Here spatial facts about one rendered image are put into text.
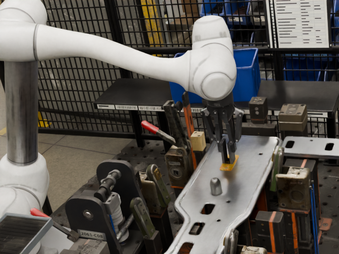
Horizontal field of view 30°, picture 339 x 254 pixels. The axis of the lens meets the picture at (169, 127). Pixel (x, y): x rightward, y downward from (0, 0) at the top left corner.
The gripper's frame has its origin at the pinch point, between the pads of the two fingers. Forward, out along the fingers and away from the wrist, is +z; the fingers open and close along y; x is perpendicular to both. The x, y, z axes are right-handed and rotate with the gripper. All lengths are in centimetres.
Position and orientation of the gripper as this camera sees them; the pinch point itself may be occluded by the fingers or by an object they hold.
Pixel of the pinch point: (227, 151)
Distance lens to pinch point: 187.1
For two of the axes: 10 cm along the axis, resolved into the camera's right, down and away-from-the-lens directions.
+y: 9.1, 0.5, -4.1
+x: 3.8, -4.9, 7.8
